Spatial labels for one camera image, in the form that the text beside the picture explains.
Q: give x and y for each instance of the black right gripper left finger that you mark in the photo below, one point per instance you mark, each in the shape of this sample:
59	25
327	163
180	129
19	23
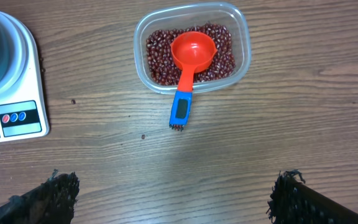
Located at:
51	202

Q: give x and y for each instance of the red measuring scoop blue handle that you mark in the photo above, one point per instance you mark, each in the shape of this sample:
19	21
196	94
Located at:
192	52

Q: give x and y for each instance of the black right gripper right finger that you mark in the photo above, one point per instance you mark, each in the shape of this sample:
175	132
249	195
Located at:
292	202

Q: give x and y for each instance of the red adzuki beans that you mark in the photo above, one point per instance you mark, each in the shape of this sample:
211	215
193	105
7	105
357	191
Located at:
160	60

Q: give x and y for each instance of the clear plastic food container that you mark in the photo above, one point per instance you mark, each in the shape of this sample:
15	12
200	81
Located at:
188	15

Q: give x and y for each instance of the white digital kitchen scale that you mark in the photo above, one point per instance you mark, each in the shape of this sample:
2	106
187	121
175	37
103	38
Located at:
22	108

